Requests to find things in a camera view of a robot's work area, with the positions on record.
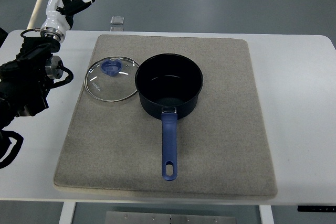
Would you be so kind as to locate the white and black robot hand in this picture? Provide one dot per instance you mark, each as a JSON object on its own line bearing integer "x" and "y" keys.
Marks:
{"x": 59, "y": 17}

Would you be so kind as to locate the glass pot lid blue knob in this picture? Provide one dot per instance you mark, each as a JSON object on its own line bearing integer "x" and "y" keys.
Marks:
{"x": 112, "y": 79}

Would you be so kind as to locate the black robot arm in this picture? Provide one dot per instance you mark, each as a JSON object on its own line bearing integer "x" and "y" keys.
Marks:
{"x": 25, "y": 84}

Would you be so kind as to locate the clear plastic floor piece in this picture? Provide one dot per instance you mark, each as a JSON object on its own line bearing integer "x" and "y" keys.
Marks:
{"x": 117, "y": 20}

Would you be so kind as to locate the white left table leg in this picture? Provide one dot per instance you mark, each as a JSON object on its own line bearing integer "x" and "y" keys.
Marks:
{"x": 67, "y": 212}

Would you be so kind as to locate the white table leg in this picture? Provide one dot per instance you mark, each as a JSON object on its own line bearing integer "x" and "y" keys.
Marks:
{"x": 266, "y": 215}
{"x": 67, "y": 212}

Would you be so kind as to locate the beige fabric mat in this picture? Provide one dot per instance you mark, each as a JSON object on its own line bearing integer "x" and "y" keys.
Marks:
{"x": 220, "y": 150}

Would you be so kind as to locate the white right table leg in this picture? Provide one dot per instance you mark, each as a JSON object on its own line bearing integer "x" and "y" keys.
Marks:
{"x": 266, "y": 215}

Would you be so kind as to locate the black table control panel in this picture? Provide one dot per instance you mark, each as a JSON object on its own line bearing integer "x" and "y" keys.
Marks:
{"x": 306, "y": 208}

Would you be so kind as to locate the dark blue saucepan blue handle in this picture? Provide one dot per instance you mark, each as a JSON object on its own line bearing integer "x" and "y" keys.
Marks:
{"x": 168, "y": 87}

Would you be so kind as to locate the grey metal base plate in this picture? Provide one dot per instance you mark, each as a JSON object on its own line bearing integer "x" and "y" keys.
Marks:
{"x": 139, "y": 217}

